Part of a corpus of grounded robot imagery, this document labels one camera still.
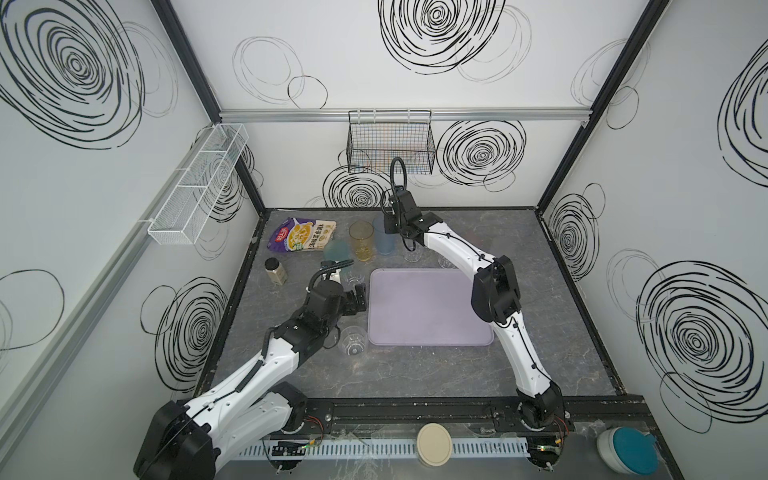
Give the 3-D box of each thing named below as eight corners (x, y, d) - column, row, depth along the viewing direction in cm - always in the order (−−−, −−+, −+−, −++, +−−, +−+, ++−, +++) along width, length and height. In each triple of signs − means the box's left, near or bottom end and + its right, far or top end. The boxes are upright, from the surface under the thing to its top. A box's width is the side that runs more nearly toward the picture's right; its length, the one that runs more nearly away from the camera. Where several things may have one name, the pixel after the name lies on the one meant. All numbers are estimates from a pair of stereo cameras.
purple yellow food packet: (269, 251, 109) (267, 246, 107) (279, 222, 119) (277, 217, 117) (332, 251, 110) (331, 247, 107) (337, 222, 119) (336, 217, 117)
